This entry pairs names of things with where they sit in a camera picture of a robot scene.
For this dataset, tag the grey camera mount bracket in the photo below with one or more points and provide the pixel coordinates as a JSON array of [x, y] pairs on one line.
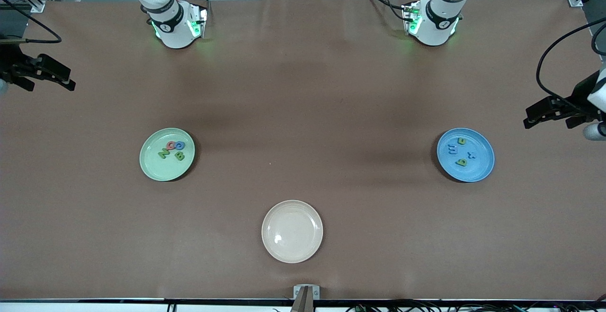
[[305, 287]]

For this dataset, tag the blue letter m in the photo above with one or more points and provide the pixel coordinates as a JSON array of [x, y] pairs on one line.
[[452, 150]]

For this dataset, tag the red letter Q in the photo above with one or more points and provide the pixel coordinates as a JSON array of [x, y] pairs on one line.
[[171, 145]]

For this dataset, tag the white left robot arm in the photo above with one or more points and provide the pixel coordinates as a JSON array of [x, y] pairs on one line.
[[438, 23]]

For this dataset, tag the blue letter C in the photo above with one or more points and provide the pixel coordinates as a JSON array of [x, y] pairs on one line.
[[180, 145]]

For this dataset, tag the green letter B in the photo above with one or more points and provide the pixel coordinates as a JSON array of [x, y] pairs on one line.
[[180, 156]]

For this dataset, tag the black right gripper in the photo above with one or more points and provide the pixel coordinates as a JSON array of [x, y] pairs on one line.
[[10, 63]]

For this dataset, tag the green letter q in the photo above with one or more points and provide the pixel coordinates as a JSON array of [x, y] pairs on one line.
[[461, 162]]

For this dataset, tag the green letter Z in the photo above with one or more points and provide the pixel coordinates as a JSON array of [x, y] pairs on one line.
[[163, 153]]

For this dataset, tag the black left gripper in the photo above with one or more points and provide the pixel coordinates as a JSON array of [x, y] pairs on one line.
[[578, 95]]

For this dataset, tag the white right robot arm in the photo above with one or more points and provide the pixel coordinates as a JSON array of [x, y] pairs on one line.
[[173, 28]]

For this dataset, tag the white table rail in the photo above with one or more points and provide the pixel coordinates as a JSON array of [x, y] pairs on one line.
[[71, 307]]

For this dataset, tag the blue plate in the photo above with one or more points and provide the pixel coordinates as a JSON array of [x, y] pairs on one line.
[[478, 170]]

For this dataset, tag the green plate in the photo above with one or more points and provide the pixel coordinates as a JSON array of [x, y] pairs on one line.
[[161, 167]]

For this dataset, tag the beige plate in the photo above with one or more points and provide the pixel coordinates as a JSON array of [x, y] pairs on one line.
[[292, 231]]

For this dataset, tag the brown table mat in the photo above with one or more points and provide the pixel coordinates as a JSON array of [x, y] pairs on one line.
[[303, 89]]

